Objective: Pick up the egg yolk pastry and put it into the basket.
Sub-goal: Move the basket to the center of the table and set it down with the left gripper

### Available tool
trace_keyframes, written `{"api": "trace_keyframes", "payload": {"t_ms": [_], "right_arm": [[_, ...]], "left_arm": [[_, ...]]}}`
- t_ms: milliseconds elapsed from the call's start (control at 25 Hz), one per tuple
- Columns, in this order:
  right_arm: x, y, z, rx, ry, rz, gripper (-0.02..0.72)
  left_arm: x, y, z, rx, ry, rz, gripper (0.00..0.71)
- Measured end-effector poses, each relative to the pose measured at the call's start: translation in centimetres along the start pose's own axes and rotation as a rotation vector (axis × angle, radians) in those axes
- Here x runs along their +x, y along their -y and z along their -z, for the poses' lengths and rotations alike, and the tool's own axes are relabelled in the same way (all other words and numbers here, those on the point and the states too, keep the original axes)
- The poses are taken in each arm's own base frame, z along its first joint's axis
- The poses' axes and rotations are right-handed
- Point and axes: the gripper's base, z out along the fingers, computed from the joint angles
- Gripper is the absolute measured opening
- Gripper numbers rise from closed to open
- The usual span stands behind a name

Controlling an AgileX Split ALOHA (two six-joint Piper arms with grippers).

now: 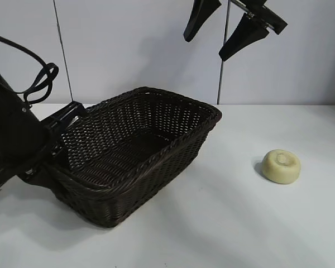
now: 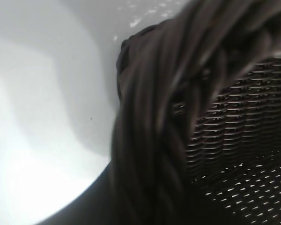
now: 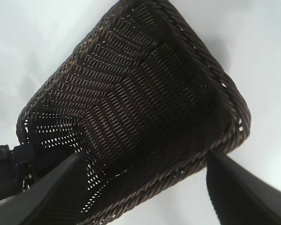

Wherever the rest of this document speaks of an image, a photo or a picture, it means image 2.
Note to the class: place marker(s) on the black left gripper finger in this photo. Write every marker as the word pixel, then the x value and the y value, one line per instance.
pixel 91 211

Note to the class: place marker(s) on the dark brown wicker basket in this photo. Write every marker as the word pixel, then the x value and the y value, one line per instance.
pixel 154 93

